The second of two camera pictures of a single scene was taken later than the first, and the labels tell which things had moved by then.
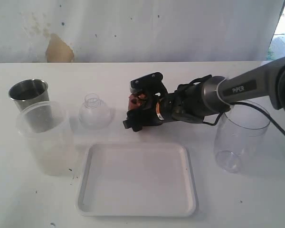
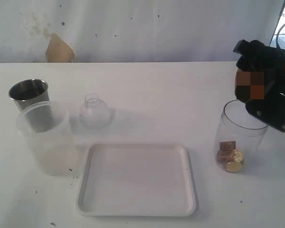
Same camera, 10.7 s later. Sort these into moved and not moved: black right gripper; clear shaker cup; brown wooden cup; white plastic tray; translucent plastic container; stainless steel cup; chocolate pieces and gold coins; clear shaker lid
Moved: brown wooden cup; chocolate pieces and gold coins; black right gripper
Not moved: white plastic tray; clear shaker lid; clear shaker cup; stainless steel cup; translucent plastic container
